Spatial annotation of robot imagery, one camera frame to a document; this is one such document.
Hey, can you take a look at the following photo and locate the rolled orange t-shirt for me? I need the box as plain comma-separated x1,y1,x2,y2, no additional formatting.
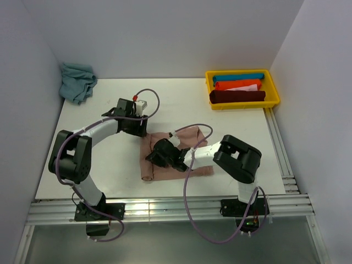
215,79,262,91

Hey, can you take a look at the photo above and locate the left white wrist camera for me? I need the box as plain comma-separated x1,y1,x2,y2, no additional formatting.
134,100,147,117

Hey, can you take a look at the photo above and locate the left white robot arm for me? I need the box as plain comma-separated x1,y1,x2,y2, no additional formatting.
48,96,148,220

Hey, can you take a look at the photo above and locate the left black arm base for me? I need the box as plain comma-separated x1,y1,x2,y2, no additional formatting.
74,202,125,238

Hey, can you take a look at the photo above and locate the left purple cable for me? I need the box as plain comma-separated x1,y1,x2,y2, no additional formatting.
54,88,161,243

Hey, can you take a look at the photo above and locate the rolled blue t-shirt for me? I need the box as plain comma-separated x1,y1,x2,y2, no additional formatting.
212,73,265,84

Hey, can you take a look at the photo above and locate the crumpled teal t-shirt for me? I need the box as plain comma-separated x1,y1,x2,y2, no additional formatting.
59,63,97,105

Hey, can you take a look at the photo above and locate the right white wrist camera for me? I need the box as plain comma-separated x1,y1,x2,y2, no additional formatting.
168,131,180,147

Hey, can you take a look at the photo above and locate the pink printed t-shirt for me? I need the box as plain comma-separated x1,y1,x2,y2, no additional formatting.
139,126,205,182

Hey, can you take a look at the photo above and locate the yellow plastic bin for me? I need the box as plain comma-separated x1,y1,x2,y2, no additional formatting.
205,69,280,110

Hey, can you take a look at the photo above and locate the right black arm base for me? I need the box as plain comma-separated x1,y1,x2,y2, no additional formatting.
220,196,270,233

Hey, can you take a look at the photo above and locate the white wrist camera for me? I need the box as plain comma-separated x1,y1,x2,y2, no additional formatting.
168,131,180,147
134,100,147,117

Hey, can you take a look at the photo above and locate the rolled maroon t-shirt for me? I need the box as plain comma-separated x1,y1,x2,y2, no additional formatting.
209,90,266,104

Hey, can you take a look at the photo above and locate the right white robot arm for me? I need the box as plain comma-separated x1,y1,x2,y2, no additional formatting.
145,135,262,215

